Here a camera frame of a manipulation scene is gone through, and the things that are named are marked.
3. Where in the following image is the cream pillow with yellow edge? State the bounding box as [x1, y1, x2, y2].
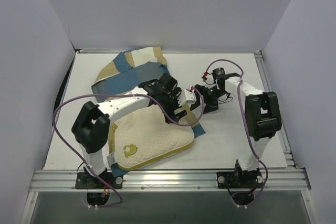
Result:
[108, 105, 194, 170]

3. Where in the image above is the blue tan white checked pillowcase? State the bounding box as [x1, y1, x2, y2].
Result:
[91, 47, 205, 176]

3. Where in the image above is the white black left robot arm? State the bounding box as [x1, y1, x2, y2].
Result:
[71, 73, 195, 188]

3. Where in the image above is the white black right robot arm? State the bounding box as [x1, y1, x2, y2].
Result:
[191, 68, 282, 187]

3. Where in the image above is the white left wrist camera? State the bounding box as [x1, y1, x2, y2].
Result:
[178, 89, 200, 106]

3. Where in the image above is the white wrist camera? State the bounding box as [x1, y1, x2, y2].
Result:
[202, 72, 215, 86]
[178, 89, 200, 106]

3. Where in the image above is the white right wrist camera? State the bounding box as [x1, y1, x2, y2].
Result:
[202, 72, 215, 86]

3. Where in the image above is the aluminium back frame rail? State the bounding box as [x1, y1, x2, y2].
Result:
[76, 48, 263, 55]

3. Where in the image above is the aluminium frame rail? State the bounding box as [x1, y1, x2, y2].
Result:
[28, 168, 311, 192]
[76, 48, 263, 55]

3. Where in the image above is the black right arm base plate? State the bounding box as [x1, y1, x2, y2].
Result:
[216, 169, 264, 189]

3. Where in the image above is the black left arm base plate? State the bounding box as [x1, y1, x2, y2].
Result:
[75, 170, 123, 189]

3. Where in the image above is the aluminium front frame rail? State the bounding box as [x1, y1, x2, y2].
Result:
[28, 168, 311, 192]

